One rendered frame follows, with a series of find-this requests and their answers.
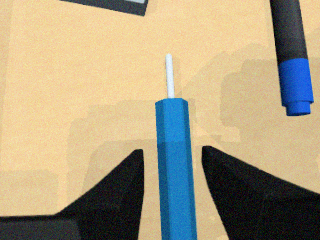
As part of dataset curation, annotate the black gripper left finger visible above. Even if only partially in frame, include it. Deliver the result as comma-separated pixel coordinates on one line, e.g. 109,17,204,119
0,149,144,240

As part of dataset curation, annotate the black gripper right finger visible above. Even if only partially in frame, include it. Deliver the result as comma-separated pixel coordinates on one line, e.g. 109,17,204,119
201,145,320,240

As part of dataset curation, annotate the black marker with blue cap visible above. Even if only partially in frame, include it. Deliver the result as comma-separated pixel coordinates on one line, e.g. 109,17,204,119
270,0,314,116

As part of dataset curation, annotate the blue stylus with grey tip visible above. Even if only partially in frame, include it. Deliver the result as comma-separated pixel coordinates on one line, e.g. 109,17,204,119
155,53,197,240

